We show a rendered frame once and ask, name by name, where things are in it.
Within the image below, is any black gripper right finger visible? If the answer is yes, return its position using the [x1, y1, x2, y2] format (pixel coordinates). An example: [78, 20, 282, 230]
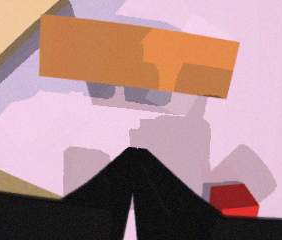
[133, 148, 282, 240]

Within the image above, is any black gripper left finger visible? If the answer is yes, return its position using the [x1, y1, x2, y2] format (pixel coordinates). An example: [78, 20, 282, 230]
[0, 147, 138, 240]

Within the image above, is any red cube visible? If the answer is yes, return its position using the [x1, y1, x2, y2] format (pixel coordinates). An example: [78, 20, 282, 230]
[209, 184, 259, 217]

